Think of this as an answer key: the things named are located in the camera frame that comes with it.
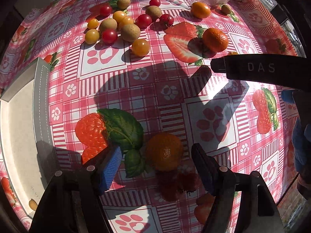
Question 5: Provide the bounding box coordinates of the dark red cherry tomato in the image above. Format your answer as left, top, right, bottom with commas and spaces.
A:
135, 14, 152, 30

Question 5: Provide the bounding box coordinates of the orange cherry tomato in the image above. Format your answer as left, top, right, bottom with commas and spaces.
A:
113, 10, 127, 23
118, 16, 134, 30

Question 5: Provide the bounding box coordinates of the large orange mandarin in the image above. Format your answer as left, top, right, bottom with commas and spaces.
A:
202, 28, 229, 53

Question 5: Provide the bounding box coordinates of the small orange mandarin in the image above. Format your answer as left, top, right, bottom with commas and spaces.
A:
190, 2, 211, 19

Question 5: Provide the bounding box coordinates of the yellow tomato in tray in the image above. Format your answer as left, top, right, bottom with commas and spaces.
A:
28, 199, 38, 211

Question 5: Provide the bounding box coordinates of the white rectangular tray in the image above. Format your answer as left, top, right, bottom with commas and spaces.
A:
1, 58, 59, 220

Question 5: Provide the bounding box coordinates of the blue gloved right hand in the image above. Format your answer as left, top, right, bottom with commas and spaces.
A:
281, 90, 310, 174

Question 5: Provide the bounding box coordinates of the red cherry tomato top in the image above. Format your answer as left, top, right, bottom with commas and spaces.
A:
149, 0, 161, 7

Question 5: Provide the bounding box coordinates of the brown kiwi berry large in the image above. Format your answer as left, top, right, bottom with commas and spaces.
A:
121, 24, 141, 43

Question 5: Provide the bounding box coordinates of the red cherry tomato right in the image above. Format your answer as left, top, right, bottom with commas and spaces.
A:
159, 14, 174, 27

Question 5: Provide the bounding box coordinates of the small yellow cherry tomato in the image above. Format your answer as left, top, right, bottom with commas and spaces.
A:
87, 18, 99, 30

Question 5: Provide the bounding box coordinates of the pink checkered tablecloth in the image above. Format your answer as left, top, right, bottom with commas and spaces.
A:
1, 0, 298, 230

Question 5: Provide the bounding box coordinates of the orange cherry tomato upper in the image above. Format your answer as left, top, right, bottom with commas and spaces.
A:
113, 10, 127, 23

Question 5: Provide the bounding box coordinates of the brown kiwi berry centre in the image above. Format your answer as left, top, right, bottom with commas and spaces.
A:
145, 5, 162, 22

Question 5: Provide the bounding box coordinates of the red cherry tomato upper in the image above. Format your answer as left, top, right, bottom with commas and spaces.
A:
99, 4, 112, 17

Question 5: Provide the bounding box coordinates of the brown kiwi berry top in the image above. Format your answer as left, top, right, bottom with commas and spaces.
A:
117, 0, 131, 10

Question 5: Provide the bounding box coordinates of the brown kiwi berry middle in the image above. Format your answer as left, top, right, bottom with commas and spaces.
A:
99, 18, 118, 33

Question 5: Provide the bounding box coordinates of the green kiwi berry by bowl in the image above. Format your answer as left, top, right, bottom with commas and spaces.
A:
221, 4, 232, 15

